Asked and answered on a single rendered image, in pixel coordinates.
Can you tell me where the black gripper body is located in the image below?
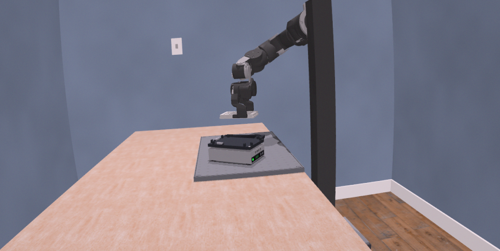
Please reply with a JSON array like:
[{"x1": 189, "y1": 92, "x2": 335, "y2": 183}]
[{"x1": 230, "y1": 66, "x2": 257, "y2": 102}]

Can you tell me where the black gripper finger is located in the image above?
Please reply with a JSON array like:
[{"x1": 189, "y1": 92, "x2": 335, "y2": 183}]
[
  {"x1": 239, "y1": 97, "x2": 254, "y2": 111},
  {"x1": 231, "y1": 89, "x2": 248, "y2": 118}
]

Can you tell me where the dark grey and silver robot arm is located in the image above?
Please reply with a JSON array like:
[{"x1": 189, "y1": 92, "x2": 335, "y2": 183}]
[{"x1": 232, "y1": 3, "x2": 307, "y2": 80}]

